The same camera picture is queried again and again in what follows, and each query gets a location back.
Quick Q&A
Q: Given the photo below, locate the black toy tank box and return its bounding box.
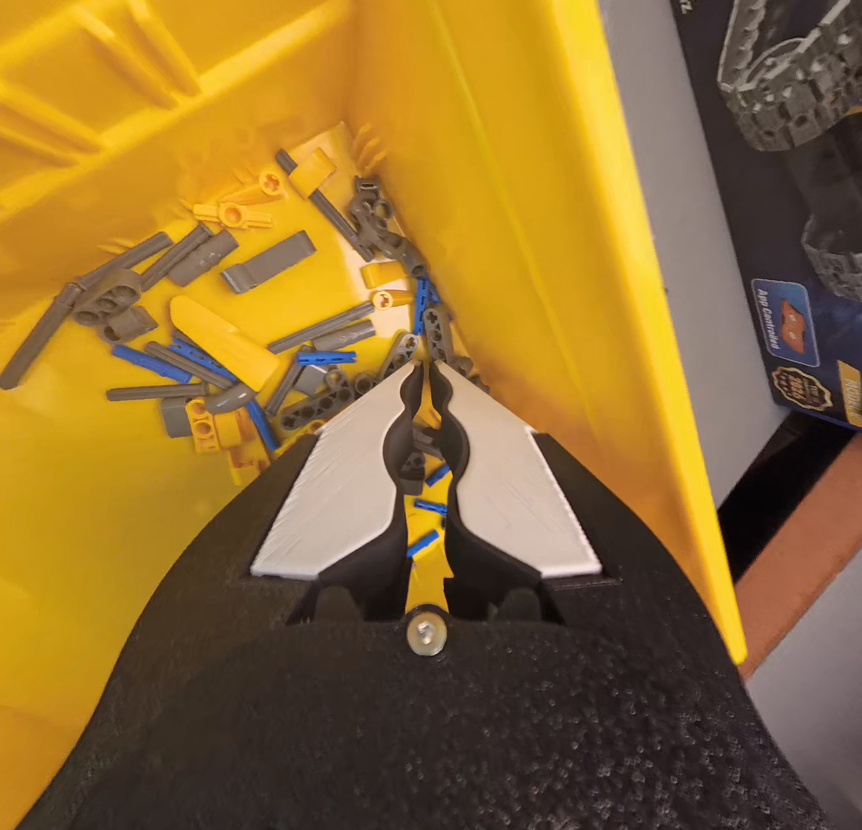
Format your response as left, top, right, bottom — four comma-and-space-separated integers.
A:
663, 0, 862, 432

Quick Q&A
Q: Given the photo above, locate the heap of grey yellow lego parts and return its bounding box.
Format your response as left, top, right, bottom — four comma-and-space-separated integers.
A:
0, 146, 496, 565

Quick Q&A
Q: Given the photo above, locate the yellow plastic bin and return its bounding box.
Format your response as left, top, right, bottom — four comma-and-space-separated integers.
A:
0, 0, 748, 830

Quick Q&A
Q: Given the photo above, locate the dark grey lego connector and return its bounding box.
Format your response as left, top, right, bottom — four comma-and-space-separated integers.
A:
397, 449, 428, 497

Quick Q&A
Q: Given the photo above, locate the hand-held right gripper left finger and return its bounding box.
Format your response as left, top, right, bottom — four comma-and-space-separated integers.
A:
249, 360, 425, 622

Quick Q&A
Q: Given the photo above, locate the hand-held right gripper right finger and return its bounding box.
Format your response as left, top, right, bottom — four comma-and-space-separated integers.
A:
428, 360, 603, 622

